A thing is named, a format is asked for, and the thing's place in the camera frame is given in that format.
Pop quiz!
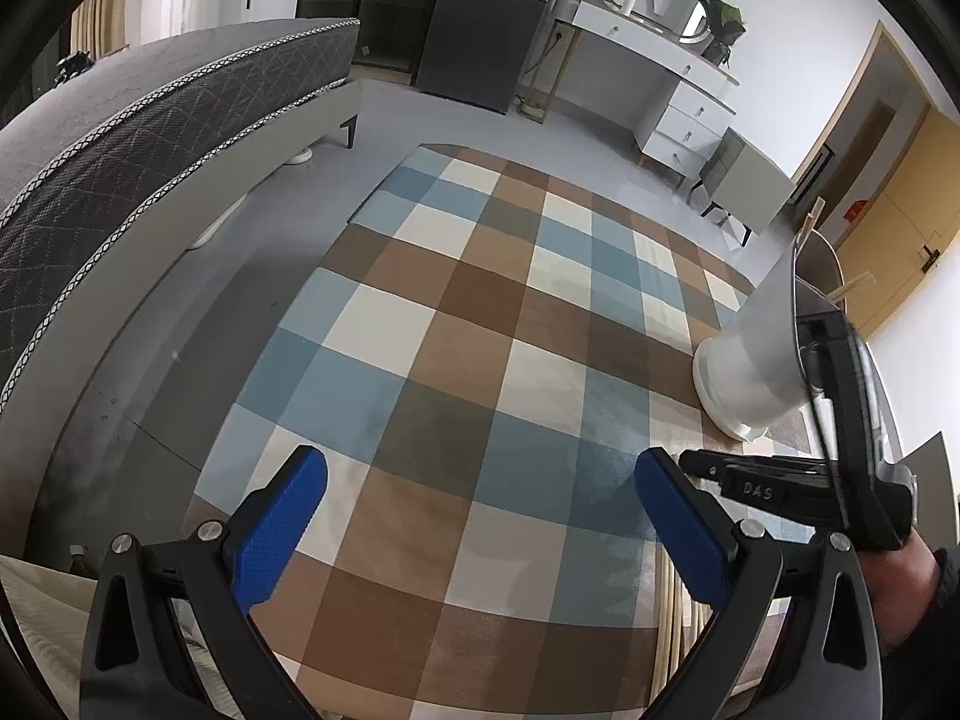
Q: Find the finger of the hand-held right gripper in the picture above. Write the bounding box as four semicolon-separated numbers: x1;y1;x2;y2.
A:
679;448;841;522

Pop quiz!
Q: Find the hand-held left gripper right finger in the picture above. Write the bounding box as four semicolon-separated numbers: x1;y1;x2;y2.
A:
634;448;884;720

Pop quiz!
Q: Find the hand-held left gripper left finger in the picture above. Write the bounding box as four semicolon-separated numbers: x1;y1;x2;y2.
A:
79;444;329;720

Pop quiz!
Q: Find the grey white utensil holder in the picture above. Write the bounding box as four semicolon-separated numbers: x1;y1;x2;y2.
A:
692;229;848;442

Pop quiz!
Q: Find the person's right hand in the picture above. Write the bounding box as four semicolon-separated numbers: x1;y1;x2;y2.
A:
859;529;942;657

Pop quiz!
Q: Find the beige board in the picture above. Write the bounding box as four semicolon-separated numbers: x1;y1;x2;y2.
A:
896;431;960;511

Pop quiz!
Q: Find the tan wooden door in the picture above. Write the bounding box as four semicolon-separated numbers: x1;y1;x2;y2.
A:
829;109;960;338

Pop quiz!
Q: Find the cream ribbed cloth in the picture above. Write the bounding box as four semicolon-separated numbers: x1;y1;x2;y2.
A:
0;553;226;720

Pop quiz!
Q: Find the checkered tablecloth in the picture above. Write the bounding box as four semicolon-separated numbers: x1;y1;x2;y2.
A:
191;142;826;720

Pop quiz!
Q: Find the grey nightstand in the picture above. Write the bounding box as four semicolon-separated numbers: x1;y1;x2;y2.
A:
694;127;800;248

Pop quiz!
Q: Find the white vanity desk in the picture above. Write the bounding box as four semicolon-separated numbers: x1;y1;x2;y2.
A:
525;0;740;170

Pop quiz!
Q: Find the grey quilted mattress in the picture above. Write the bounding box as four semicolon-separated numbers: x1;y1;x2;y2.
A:
0;15;361;406

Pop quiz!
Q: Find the potted plant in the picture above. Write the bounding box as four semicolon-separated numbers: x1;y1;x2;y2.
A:
701;0;747;65

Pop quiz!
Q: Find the dark grey refrigerator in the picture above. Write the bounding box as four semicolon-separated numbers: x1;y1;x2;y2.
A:
412;0;552;116

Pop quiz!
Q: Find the dark glass cabinet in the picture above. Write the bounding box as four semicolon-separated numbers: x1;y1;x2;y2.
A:
296;0;451;87

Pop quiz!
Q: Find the tan curtain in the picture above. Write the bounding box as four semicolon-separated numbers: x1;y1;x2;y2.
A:
71;0;140;53

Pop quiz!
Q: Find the grey bed frame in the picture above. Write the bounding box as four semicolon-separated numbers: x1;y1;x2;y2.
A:
0;79;365;421

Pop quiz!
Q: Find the tan door frame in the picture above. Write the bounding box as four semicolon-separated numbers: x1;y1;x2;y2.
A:
787;21;931;203

